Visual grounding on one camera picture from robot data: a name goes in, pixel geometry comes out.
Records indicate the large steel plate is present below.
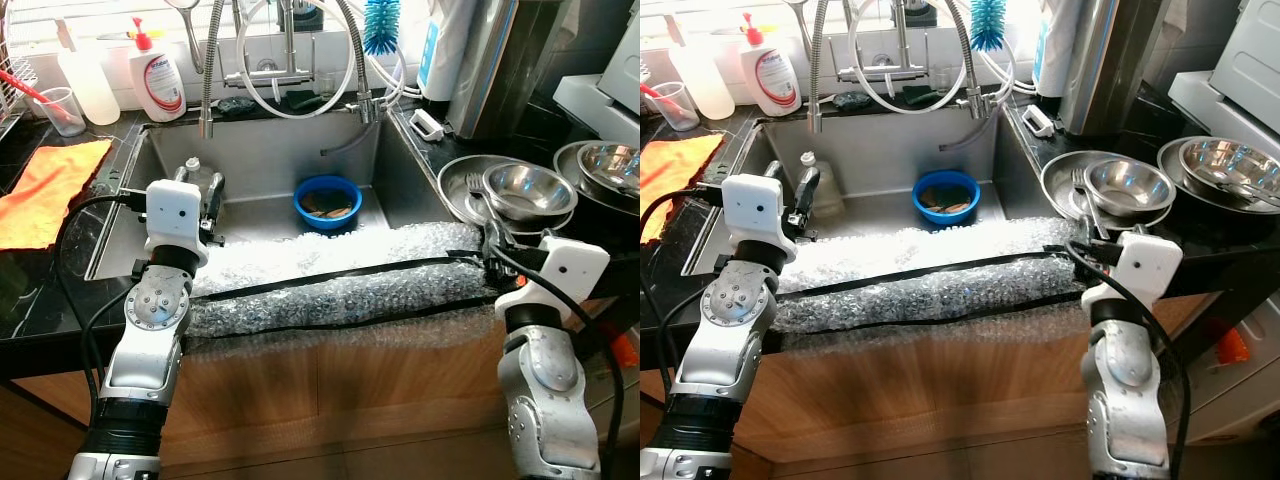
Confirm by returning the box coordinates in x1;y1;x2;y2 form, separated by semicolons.
553;140;641;218
1157;137;1280;216
1040;150;1178;233
437;155;578;239

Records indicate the steel fork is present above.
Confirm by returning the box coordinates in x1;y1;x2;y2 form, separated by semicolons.
465;173;503;236
1070;168;1109;241

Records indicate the steel bowl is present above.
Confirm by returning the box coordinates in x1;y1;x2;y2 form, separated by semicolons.
1180;138;1280;199
483;163;579;223
575;143;641;198
1085;158;1178;219

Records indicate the clear plastic bottle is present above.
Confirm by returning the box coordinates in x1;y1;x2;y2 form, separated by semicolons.
183;157;226;201
797;152;847;221

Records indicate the stainless steel sink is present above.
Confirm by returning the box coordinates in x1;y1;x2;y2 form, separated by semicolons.
690;105;1093;278
88;110;483;283

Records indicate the white dish soap pump bottle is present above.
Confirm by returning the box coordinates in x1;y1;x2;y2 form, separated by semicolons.
127;15;188;123
740;12;804;118

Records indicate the orange cloth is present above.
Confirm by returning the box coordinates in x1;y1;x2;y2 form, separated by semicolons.
0;138;114;251
640;133;727;246

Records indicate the flexible steel faucet spout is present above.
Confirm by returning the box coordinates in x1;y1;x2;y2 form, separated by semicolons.
808;0;996;134
198;0;386;139

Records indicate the translucent white bottle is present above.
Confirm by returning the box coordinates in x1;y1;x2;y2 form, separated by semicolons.
665;15;737;121
55;20;122;126

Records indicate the clear plastic cup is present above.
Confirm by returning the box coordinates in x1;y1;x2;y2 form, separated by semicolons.
40;87;87;138
655;82;699;133

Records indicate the blue plastic bowl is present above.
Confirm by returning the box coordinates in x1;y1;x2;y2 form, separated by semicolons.
293;175;364;235
912;170;983;231

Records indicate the steel mesh strainer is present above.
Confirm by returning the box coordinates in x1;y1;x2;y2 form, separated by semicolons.
780;0;816;71
165;0;208;76

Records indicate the bubble wrap sheet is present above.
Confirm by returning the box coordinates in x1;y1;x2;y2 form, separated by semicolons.
775;217;1093;341
185;222;503;346

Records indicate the steel cutlery piece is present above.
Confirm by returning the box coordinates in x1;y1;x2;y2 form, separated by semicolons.
1215;180;1280;209

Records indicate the steel knife block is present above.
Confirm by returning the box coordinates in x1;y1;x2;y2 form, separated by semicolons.
445;0;579;141
1058;0;1173;136

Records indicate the brown wooden sink cabinet front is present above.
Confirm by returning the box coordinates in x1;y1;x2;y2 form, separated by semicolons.
0;300;641;480
730;295;1216;476

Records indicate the blue bottle brush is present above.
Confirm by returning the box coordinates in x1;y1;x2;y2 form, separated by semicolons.
362;0;402;56
968;0;1009;53

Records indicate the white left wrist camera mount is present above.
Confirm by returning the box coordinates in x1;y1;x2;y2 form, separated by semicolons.
720;173;788;261
145;180;208;266

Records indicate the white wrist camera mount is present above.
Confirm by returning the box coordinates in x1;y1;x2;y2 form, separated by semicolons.
720;173;788;261
145;180;208;266
495;235;611;326
1080;232;1186;313

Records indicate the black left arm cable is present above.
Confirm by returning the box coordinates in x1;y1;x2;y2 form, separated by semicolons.
640;187;726;331
55;192;151;401

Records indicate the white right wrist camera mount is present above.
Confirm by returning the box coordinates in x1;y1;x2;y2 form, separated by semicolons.
1080;232;1186;313
495;235;611;326

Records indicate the steel wall tap fixture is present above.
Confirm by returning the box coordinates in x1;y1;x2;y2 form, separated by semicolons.
225;0;331;91
838;0;941;86

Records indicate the white hose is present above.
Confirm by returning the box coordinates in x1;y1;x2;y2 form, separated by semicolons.
845;0;1036;116
235;0;426;119

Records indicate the steel wire dish rack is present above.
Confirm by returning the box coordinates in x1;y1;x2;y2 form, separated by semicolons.
0;50;41;141

